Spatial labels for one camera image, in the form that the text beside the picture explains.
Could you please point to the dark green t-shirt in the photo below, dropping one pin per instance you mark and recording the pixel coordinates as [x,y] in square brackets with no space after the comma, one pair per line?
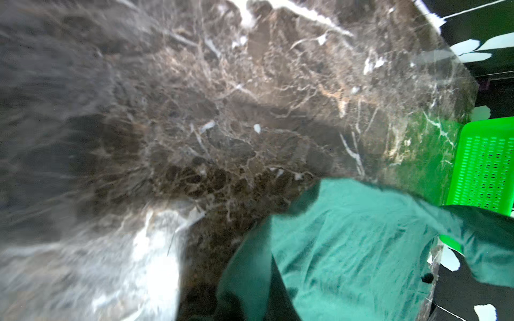
[347,250]

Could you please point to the green plastic basket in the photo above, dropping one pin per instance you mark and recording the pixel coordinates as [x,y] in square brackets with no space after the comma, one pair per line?
[483,167]

